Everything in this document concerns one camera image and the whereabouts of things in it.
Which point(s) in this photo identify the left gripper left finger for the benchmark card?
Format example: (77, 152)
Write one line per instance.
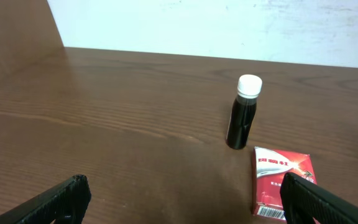
(66, 202)

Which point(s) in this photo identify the red medicine box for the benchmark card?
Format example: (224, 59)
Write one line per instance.
(268, 169)

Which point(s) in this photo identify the small black white-capped bottle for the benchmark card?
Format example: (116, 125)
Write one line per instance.
(243, 111)

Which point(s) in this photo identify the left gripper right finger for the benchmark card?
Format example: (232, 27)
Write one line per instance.
(306, 203)

